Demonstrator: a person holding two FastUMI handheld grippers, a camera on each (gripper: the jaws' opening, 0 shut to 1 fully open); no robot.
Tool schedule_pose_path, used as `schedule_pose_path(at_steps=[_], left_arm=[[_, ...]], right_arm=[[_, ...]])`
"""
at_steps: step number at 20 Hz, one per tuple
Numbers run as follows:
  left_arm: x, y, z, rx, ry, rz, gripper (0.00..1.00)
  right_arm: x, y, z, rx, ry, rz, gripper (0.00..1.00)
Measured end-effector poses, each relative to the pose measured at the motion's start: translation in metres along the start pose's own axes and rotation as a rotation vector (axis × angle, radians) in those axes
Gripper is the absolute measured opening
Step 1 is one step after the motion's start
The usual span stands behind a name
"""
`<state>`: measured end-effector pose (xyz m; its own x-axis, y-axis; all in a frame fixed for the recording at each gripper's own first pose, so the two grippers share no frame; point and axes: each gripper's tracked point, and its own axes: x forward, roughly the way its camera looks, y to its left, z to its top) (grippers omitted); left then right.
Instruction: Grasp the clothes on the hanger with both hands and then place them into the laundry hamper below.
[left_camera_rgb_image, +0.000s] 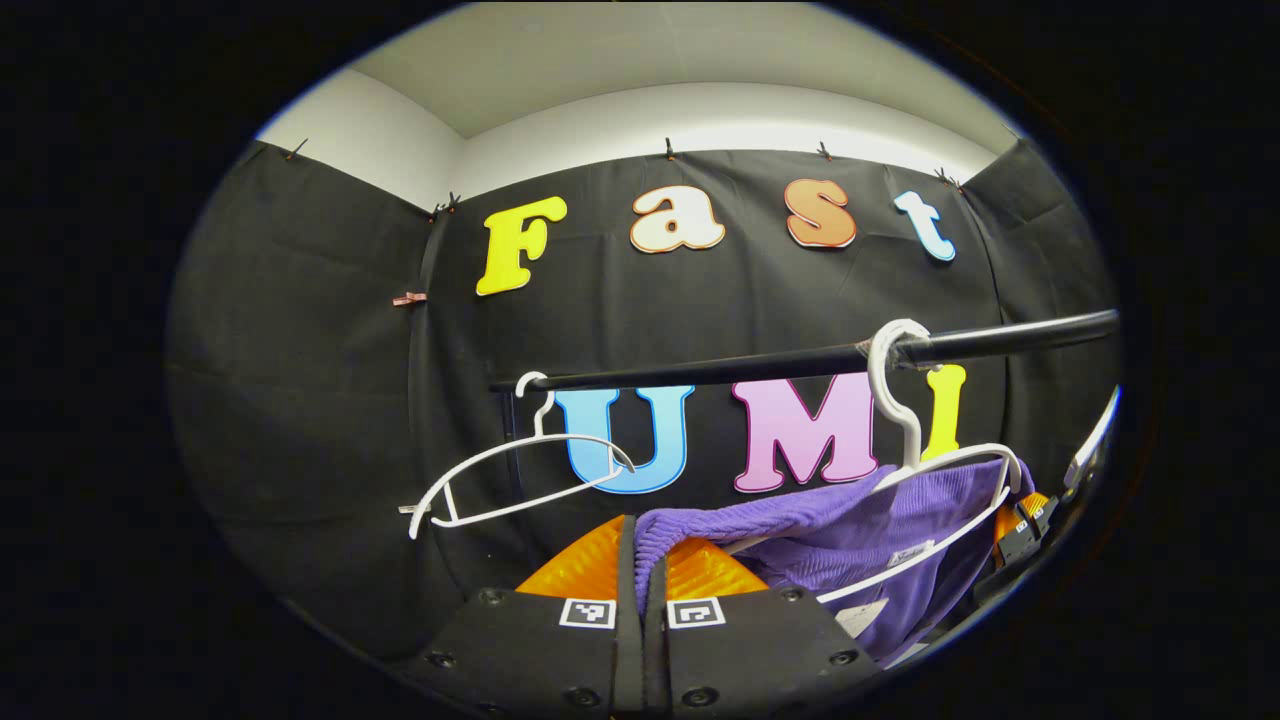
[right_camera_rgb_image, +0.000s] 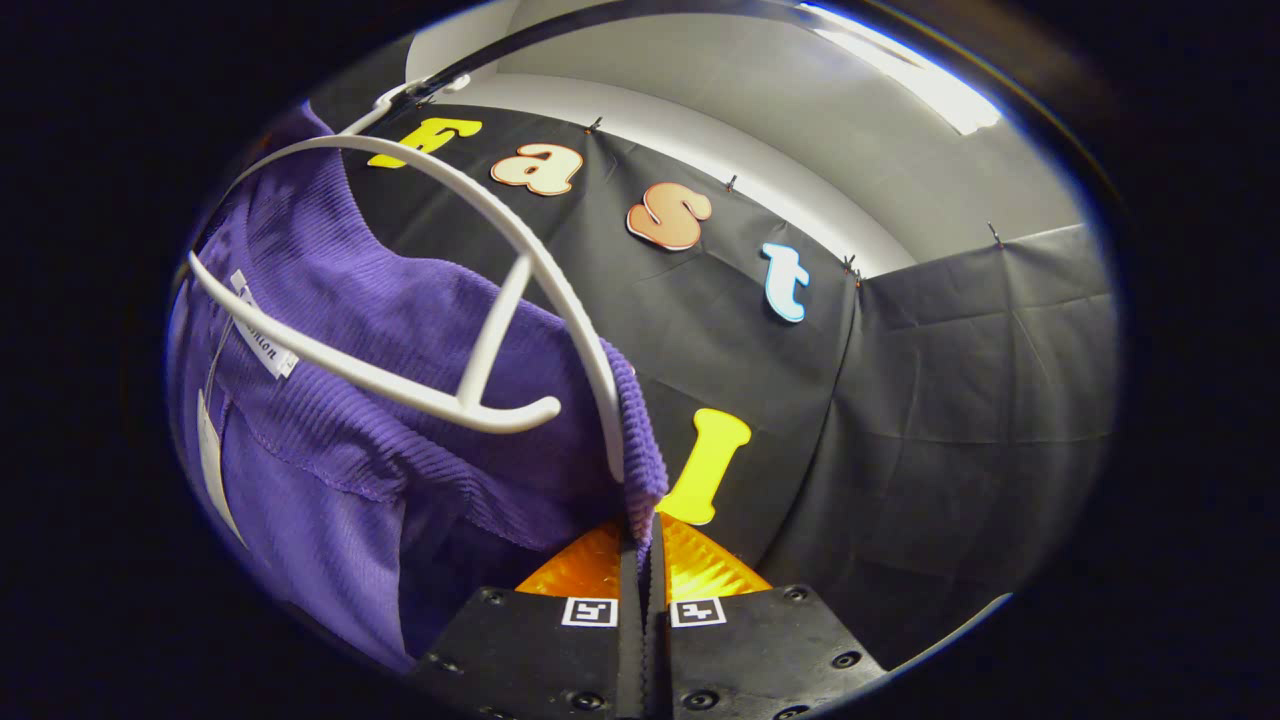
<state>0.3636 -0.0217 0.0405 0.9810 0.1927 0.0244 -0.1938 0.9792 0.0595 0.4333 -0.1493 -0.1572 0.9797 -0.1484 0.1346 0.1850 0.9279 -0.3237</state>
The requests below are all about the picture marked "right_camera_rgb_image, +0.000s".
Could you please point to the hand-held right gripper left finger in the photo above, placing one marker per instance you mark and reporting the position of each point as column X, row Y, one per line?
column 530, row 650

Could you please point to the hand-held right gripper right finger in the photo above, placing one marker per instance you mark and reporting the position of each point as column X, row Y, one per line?
column 760, row 650

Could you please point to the white plastic hanger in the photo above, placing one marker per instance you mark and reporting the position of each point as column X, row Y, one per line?
column 470, row 412

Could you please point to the black backdrop cloth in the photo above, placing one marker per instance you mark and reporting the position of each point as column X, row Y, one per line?
column 950, row 400

